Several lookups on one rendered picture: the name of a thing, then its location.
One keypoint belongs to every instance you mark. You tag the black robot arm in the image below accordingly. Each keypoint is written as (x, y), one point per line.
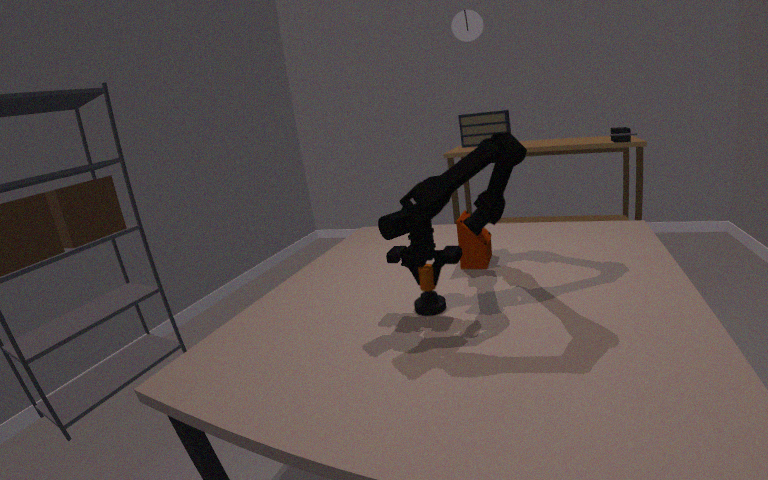
(502, 149)

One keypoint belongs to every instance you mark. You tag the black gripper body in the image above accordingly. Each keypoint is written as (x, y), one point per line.
(450, 254)

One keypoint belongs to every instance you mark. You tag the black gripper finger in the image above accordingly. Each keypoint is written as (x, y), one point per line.
(437, 268)
(414, 271)

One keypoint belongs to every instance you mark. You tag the orange knob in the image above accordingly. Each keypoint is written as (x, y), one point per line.
(426, 277)

